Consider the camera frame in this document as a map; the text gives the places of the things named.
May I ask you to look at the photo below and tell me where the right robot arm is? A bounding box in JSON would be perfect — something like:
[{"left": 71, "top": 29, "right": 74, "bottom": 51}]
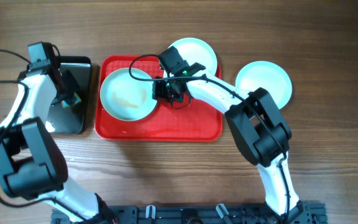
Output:
[{"left": 154, "top": 47, "right": 300, "bottom": 223}]

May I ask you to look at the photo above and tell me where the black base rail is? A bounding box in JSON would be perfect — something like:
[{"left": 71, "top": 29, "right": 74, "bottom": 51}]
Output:
[{"left": 50, "top": 202, "right": 328, "bottom": 224}]

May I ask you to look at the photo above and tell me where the light blue plate bottom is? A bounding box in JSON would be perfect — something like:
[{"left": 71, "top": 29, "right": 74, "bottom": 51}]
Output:
[{"left": 235, "top": 61, "right": 293, "bottom": 109}]

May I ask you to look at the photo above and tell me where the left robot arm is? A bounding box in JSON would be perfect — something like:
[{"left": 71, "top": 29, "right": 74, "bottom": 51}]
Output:
[{"left": 0, "top": 42, "right": 119, "bottom": 223}]

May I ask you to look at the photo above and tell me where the light blue plate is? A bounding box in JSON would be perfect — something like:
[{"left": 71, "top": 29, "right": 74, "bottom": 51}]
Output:
[
  {"left": 169, "top": 37, "right": 218, "bottom": 75},
  {"left": 99, "top": 68, "right": 157, "bottom": 121},
  {"left": 235, "top": 61, "right": 293, "bottom": 109}
]

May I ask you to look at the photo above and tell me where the red plastic tray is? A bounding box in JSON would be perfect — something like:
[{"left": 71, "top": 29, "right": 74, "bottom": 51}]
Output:
[{"left": 94, "top": 55, "right": 223, "bottom": 143}]

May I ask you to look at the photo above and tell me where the light blue plate top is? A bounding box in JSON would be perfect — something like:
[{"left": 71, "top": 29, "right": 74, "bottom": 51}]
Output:
[{"left": 169, "top": 37, "right": 218, "bottom": 75}]

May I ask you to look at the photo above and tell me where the black rectangular water tray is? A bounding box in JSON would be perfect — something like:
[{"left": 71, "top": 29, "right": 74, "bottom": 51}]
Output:
[{"left": 45, "top": 56, "right": 92, "bottom": 134}]

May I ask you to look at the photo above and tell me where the green yellow sponge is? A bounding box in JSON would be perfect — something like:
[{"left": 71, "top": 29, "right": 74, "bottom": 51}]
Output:
[{"left": 62, "top": 92, "right": 82, "bottom": 108}]

